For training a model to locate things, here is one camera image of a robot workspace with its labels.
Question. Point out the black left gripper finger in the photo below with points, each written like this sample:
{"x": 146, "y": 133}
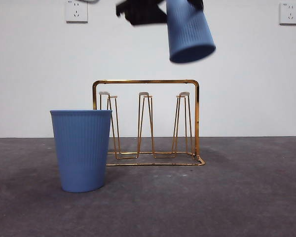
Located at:
{"x": 145, "y": 13}

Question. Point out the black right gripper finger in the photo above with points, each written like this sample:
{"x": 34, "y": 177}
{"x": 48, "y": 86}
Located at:
{"x": 197, "y": 3}

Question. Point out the blue ribbed plastic cup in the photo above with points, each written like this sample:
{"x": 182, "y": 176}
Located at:
{"x": 81, "y": 153}
{"x": 187, "y": 29}

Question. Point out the white wall socket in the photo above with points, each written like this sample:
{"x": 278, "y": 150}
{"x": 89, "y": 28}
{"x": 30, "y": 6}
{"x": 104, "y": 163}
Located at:
{"x": 76, "y": 12}
{"x": 289, "y": 13}

